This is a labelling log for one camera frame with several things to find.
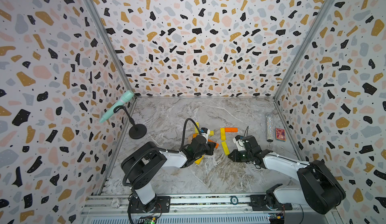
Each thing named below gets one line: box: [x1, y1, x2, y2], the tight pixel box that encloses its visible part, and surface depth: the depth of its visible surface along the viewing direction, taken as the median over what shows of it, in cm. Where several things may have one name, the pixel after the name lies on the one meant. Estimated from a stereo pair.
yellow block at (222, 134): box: [220, 127, 227, 142], surface depth 102 cm
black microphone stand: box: [113, 104, 147, 140], surface depth 101 cm
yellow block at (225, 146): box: [221, 141, 231, 156], surface depth 95 cm
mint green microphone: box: [99, 89, 135, 124], surface depth 78 cm
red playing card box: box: [275, 127, 287, 143], surface depth 101 cm
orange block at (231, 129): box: [224, 127, 239, 133], surface depth 105 cm
